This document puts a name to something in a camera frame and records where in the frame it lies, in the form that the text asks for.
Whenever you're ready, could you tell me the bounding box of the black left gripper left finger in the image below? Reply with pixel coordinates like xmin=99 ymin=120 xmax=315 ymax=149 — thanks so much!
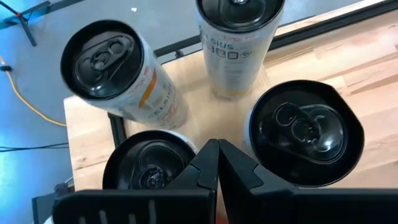
xmin=52 ymin=138 xmax=220 ymax=224

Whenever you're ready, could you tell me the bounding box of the white slim beverage can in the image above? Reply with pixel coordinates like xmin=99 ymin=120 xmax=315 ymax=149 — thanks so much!
xmin=101 ymin=129 xmax=200 ymax=191
xmin=242 ymin=79 xmax=365 ymax=188
xmin=60 ymin=19 xmax=190 ymax=131
xmin=195 ymin=0 xmax=286 ymax=102

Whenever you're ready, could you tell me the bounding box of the black tripod stand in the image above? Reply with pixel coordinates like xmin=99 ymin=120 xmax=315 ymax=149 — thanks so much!
xmin=0 ymin=0 xmax=85 ymax=47

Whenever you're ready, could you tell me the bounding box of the black floor cable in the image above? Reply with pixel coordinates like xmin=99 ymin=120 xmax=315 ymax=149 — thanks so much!
xmin=0 ymin=142 xmax=70 ymax=153

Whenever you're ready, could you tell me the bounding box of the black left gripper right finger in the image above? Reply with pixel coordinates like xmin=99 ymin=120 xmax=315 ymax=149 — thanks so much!
xmin=218 ymin=138 xmax=398 ymax=224

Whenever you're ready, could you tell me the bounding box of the yellow power cable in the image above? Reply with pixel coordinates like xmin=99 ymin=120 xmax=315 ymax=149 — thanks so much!
xmin=0 ymin=55 xmax=67 ymax=128

